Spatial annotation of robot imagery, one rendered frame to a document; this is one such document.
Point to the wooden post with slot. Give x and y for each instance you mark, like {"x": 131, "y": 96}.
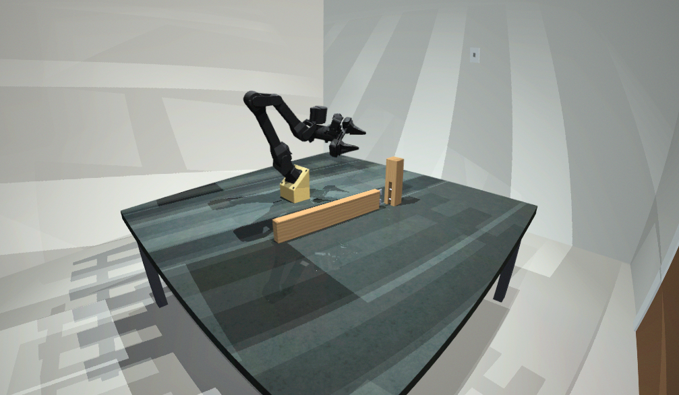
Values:
{"x": 393, "y": 180}

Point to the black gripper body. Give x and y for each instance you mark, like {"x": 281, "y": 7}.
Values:
{"x": 334, "y": 139}

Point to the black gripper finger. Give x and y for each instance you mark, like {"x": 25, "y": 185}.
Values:
{"x": 355, "y": 130}
{"x": 345, "y": 148}

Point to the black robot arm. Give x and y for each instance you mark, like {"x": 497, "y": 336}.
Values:
{"x": 280, "y": 152}

